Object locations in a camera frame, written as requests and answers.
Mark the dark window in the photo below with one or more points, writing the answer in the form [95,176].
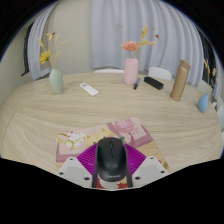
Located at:
[208,56]
[27,50]

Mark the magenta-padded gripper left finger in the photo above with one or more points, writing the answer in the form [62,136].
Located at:
[71,168]

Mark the copper thermos bottle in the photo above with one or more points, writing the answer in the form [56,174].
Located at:
[180,81]

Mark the blue vase with dried flowers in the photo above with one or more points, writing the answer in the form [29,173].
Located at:
[203,103]

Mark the black rectangular case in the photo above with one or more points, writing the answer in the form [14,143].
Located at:
[153,82]

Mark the black computer mouse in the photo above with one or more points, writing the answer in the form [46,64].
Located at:
[111,160]

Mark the pink vase with orange flowers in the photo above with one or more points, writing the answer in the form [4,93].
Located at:
[131,71]

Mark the wide white curtain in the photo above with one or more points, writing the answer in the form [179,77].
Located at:
[166,33]

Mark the white remote control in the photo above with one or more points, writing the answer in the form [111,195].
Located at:
[89,89]

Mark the blue marker pen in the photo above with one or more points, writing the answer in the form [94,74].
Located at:
[136,83]

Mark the green vase with yellow flowers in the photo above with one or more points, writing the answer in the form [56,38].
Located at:
[56,81]

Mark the narrow white curtain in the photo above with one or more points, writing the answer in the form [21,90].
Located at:
[38,36]

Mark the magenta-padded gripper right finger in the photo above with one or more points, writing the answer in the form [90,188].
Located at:
[151,168]

